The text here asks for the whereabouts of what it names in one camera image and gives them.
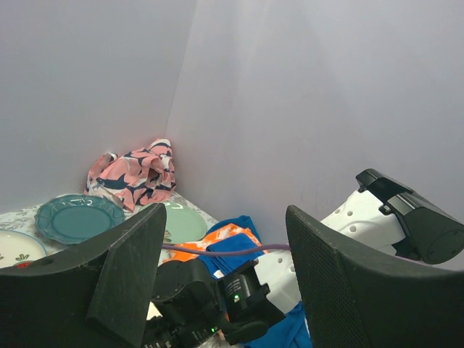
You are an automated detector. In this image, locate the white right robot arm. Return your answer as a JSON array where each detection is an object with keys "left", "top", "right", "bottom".
[{"left": 142, "top": 169, "right": 463, "bottom": 347}]

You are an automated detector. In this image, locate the pink navy patterned cloth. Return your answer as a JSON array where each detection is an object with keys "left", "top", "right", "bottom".
[{"left": 84, "top": 138, "right": 176, "bottom": 212}]

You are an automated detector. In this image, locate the orange white cloth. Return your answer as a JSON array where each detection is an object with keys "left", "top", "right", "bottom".
[{"left": 175, "top": 223, "right": 261, "bottom": 252}]

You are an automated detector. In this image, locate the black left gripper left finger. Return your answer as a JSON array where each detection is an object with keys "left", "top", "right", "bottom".
[{"left": 1, "top": 204, "right": 167, "bottom": 347}]

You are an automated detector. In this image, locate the teal scalloped plate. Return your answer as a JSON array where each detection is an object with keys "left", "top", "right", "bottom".
[{"left": 35, "top": 194, "right": 125, "bottom": 245}]

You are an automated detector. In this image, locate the white green rimmed plate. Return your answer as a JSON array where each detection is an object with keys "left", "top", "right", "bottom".
[{"left": 0, "top": 230, "right": 47, "bottom": 268}]

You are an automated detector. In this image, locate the blue cloth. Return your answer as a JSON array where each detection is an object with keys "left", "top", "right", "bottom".
[{"left": 199, "top": 215, "right": 312, "bottom": 348}]

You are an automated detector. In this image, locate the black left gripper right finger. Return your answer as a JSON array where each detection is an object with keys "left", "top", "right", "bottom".
[{"left": 286, "top": 205, "right": 463, "bottom": 347}]

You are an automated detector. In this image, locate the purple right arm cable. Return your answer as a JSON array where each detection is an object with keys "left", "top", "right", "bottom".
[{"left": 161, "top": 243, "right": 291, "bottom": 257}]

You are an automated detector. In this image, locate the mint green plate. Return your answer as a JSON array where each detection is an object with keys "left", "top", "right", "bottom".
[{"left": 163, "top": 202, "right": 207, "bottom": 245}]

